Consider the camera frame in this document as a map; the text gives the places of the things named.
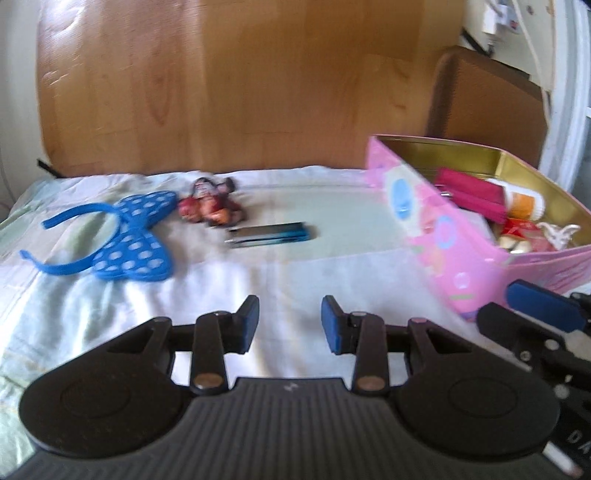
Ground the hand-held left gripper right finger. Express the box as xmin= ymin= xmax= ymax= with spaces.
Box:
xmin=322 ymin=295 xmax=472 ymax=396

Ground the pink biscuit tin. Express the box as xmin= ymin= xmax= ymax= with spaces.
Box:
xmin=365 ymin=134 xmax=591 ymax=324

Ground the white butterfly hair clip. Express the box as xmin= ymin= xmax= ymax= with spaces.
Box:
xmin=539 ymin=222 xmax=581 ymax=251

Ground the red rectangular box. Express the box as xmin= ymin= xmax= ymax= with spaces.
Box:
xmin=500 ymin=218 xmax=542 ymax=241

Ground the blue polka-dot bow headband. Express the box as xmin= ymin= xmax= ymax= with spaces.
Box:
xmin=18 ymin=191 xmax=180 ymax=282

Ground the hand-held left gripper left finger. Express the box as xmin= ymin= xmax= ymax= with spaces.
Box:
xmin=104 ymin=295 xmax=260 ymax=396

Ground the wooden headboard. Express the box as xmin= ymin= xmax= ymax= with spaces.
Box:
xmin=36 ymin=0 xmax=467 ymax=178

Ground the magenta wallet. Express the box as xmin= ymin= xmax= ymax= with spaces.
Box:
xmin=434 ymin=167 xmax=508 ymax=223

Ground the white power strip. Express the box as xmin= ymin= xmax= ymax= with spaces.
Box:
xmin=480 ymin=0 xmax=525 ymax=35

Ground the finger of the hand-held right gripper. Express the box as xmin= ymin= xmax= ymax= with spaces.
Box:
xmin=505 ymin=279 xmax=586 ymax=339
xmin=475 ymin=302 xmax=552 ymax=371

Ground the blue pen set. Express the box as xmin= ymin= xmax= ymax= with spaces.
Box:
xmin=225 ymin=222 xmax=312 ymax=250

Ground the white bottle with orange label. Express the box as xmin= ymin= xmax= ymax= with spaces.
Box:
xmin=504 ymin=181 xmax=546 ymax=220

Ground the red cartoon figurine keychain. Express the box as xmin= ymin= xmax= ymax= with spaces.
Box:
xmin=178 ymin=176 xmax=247 ymax=228

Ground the white window frame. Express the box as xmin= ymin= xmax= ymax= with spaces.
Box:
xmin=538 ymin=0 xmax=591 ymax=197

